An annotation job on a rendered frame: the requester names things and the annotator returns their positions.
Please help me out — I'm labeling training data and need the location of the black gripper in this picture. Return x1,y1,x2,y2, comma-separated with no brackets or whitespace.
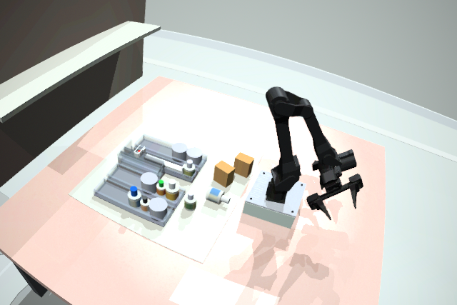
306,174,363,220

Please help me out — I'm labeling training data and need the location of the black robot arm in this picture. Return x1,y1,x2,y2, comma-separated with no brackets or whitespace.
266,86,357,204

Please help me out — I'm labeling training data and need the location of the orange-brown block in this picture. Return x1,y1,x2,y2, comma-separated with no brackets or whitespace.
233,152,255,178
213,161,235,188

